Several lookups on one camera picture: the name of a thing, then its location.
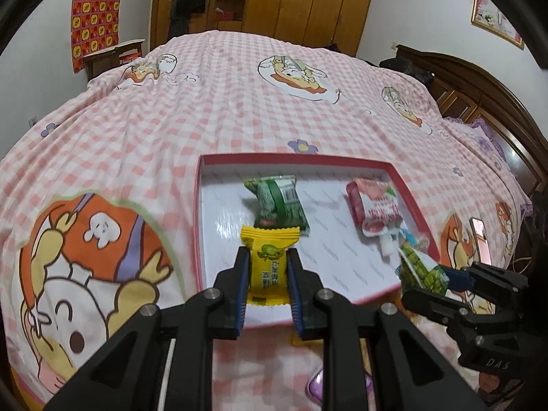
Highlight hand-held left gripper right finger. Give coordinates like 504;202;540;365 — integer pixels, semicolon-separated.
286;247;489;411

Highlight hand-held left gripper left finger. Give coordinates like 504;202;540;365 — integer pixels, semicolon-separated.
43;246;253;411

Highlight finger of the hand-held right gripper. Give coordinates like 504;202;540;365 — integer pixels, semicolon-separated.
401;288;474;324
440;262;531;304

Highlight yellow candy packet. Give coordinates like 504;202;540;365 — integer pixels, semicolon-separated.
240;225;298;306

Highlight green snack packet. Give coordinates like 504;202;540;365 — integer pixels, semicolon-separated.
396;246;448;295
244;175;310;237

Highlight red cardboard box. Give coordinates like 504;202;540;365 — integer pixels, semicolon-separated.
196;153;441;330

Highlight light blue candy packet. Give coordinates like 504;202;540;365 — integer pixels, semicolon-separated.
398;230;432;252

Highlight purple tin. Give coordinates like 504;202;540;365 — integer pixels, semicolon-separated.
305;366;377;411

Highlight pink drink pouch white spout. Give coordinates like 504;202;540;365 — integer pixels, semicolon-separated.
346;178;405;258

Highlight smartphone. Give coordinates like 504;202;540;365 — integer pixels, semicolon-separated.
469;217;489;262

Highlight purple lace pillow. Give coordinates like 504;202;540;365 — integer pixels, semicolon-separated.
443;115;514;172

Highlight pink checked printed blanket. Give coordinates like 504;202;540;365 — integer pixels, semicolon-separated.
0;30;534;411

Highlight dark wooden headboard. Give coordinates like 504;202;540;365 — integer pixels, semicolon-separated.
387;43;548;206

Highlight dark cloth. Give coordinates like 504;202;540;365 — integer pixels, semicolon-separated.
379;57;434;88

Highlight wooden desk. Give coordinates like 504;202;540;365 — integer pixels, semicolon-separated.
83;39;147;82

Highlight hanging dark clothes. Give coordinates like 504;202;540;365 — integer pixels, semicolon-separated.
167;0;208;41

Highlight wooden wardrobe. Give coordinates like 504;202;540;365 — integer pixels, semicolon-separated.
150;0;379;57

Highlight framed wall picture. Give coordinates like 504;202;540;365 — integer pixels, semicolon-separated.
471;0;525;50

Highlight red yellow wall poster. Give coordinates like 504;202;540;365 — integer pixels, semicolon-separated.
71;0;122;73

